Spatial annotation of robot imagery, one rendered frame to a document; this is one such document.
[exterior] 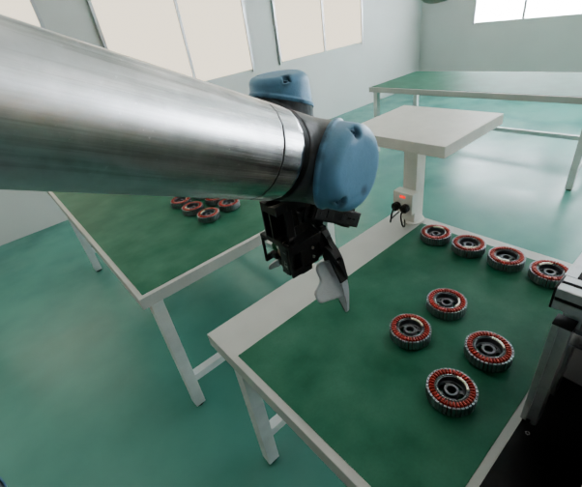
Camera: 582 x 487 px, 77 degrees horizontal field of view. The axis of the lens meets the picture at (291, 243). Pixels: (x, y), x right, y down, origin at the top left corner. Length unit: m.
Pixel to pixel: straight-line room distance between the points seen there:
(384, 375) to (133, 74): 0.93
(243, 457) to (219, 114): 1.68
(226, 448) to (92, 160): 1.72
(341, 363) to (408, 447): 0.26
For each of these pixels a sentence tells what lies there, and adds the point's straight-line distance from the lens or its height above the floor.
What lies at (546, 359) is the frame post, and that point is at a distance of 0.85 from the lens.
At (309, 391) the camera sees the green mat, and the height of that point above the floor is 0.75.
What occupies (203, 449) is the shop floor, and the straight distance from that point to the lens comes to 1.89.
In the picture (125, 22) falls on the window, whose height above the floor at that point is 1.70.
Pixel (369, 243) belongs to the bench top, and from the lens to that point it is 1.49.
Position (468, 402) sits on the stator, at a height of 0.79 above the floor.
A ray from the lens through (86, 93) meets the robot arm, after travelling 0.19.
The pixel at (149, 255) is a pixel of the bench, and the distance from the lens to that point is 1.73.
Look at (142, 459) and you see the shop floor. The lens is 1.98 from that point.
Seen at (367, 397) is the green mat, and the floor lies 0.75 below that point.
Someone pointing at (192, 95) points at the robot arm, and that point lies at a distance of 0.22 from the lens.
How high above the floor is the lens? 1.57
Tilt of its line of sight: 32 degrees down
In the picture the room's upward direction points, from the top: 9 degrees counter-clockwise
